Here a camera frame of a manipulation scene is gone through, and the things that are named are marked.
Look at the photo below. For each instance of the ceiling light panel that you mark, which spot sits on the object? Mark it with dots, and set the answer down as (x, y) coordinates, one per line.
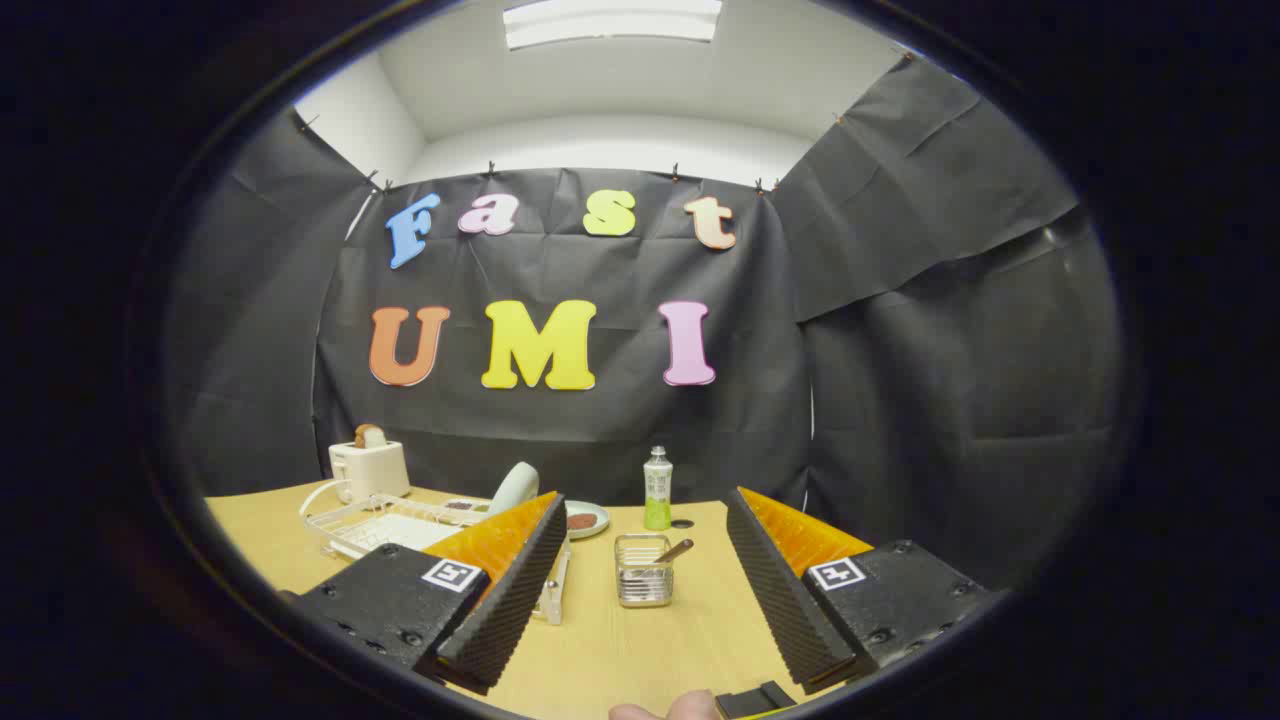
(610, 22)

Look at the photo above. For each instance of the pale green plate with meat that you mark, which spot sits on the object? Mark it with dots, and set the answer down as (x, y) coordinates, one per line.
(598, 512)

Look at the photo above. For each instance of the brown meat piece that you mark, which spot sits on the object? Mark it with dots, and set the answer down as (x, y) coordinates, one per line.
(580, 521)

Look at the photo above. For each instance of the toast bread slice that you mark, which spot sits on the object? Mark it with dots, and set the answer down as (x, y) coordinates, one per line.
(370, 435)

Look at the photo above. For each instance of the green drink bottle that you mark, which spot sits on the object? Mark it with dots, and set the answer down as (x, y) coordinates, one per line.
(657, 495)

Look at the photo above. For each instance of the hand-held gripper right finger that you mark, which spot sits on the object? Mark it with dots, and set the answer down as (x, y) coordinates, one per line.
(785, 600)

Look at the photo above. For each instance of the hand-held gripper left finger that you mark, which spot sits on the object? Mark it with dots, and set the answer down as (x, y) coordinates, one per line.
(510, 600)

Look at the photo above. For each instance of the black backdrop cloth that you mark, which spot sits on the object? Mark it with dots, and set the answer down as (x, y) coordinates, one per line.
(600, 430)

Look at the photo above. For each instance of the white toaster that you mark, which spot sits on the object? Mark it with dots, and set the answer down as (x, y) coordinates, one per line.
(372, 470)

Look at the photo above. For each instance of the white compartment tray with seeds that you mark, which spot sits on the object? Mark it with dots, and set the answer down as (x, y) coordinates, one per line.
(462, 506)

